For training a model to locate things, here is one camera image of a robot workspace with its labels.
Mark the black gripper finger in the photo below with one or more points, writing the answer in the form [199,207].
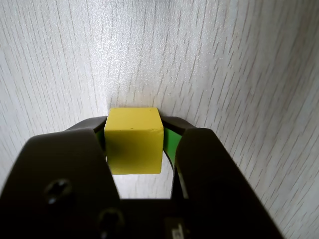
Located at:
[62,174]
[211,174]

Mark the yellow wooden cube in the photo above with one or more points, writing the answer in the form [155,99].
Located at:
[134,142]

